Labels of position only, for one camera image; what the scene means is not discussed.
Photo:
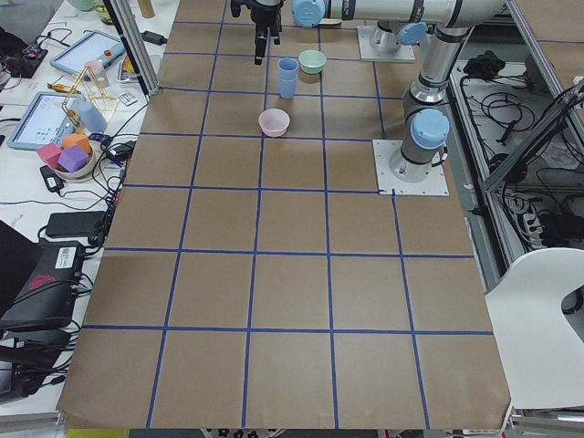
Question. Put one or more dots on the black power adapter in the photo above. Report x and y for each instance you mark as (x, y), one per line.
(53, 182)

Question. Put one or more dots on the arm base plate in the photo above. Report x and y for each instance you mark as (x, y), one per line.
(396, 176)
(379, 43)

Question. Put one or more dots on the teach pendant tablet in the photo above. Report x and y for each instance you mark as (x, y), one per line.
(44, 122)
(95, 45)

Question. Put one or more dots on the black laptop computer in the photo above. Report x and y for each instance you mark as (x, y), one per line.
(37, 282)

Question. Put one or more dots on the white chair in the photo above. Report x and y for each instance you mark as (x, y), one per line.
(542, 354)

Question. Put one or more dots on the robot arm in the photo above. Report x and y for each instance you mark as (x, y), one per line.
(441, 26)

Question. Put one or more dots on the tall blue cup on desk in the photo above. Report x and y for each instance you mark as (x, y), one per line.
(91, 117)

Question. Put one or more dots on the aluminium frame post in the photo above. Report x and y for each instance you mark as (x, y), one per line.
(130, 36)

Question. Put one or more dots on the bowl of coloured foam blocks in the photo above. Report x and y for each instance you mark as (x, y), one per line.
(73, 159)

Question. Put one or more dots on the pink bowl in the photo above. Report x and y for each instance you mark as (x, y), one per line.
(273, 122)

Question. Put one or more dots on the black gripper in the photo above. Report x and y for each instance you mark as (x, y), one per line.
(265, 17)

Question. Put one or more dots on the gold wire rack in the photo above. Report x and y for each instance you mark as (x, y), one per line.
(91, 84)

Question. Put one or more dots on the green bowl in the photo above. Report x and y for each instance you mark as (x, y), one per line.
(312, 61)

